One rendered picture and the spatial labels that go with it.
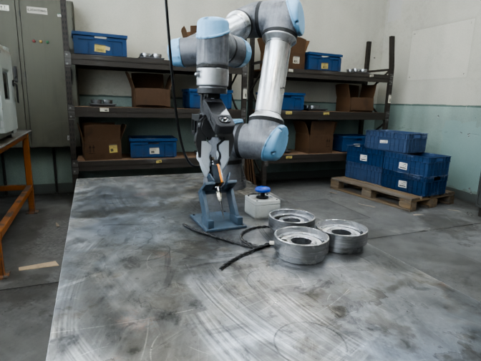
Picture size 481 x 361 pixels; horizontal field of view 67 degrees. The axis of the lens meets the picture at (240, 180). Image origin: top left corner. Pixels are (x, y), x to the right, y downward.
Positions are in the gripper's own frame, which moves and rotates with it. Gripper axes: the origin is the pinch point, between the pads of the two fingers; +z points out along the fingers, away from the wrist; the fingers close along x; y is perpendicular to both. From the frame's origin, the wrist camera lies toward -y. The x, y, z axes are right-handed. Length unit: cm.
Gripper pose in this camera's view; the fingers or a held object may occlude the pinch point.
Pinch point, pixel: (214, 172)
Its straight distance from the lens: 89.6
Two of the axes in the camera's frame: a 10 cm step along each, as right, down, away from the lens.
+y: -4.2, -2.0, 8.9
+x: -9.1, 0.6, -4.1
